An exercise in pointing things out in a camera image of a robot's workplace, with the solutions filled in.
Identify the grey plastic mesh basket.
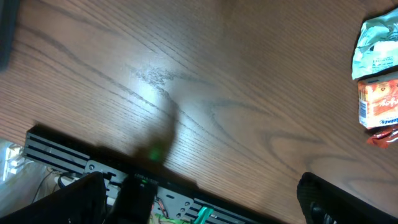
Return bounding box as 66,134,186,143
0,0,20,72

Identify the red orange snack bar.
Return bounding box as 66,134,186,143
366,125,397,149

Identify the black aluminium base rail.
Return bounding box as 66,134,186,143
24,124,278,224

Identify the teal wet wipes pack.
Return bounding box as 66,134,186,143
351,9,397,80

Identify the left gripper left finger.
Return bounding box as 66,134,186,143
1,172,106,224

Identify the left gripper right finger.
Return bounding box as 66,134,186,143
297,172,397,224

